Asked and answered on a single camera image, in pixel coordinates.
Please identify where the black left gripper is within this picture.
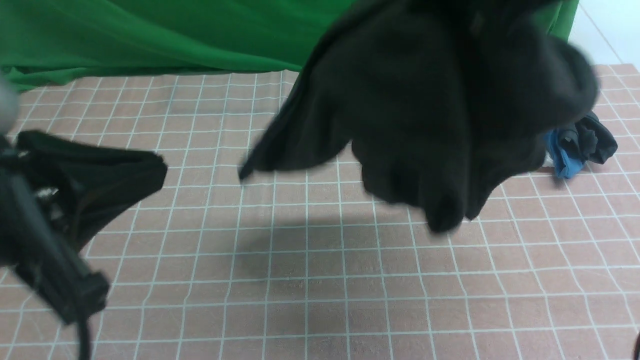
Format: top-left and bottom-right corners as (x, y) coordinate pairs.
(1, 131), (169, 325)

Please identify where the dark gray long-sleeved shirt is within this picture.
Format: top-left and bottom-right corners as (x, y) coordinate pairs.
(238, 0), (600, 234)

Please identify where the blue crumpled shirt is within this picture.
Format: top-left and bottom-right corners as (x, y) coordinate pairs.
(544, 129), (586, 180)

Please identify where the dark gray crumpled shirt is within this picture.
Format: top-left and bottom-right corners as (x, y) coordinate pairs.
(557, 111), (618, 165)

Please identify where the green backdrop cloth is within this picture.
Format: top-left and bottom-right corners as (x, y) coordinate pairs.
(0, 0), (581, 93)

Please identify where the pink checkered tablecloth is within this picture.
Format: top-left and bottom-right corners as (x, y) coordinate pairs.
(17, 64), (640, 360)

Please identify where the black left camera cable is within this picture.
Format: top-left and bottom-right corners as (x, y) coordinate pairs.
(75, 320), (93, 360)

